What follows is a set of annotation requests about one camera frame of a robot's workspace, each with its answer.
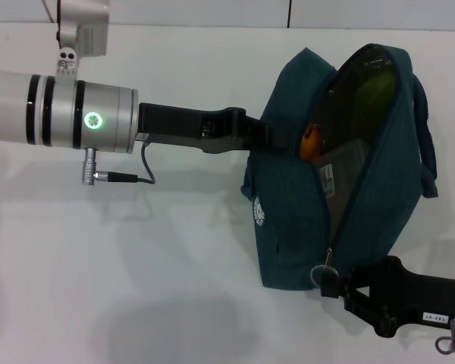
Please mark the clear plastic food container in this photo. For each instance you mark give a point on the clear plastic food container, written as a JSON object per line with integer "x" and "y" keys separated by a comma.
{"x": 345, "y": 170}

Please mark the dark teal insulated lunch bag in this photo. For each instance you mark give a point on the dark teal insulated lunch bag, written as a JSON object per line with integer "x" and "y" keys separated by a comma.
{"x": 288, "y": 212}

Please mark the green cucumber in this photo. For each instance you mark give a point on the green cucumber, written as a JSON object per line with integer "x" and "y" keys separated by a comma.
{"x": 375, "y": 91}

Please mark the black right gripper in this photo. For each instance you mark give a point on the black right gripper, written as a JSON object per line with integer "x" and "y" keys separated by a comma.
{"x": 421, "y": 295}

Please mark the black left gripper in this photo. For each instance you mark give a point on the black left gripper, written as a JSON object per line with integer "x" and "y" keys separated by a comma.
{"x": 182, "y": 121}

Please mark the orange yellow pear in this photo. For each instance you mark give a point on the orange yellow pear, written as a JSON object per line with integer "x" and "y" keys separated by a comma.
{"x": 311, "y": 146}

